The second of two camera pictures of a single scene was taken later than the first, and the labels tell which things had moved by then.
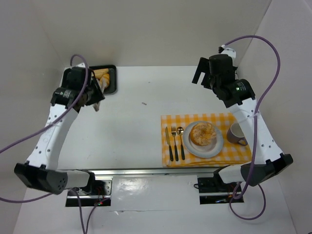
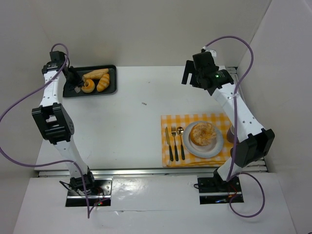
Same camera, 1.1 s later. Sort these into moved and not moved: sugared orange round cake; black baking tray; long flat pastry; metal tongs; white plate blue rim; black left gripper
Moved: metal tongs; black left gripper
Not moved: black baking tray; sugared orange round cake; long flat pastry; white plate blue rim
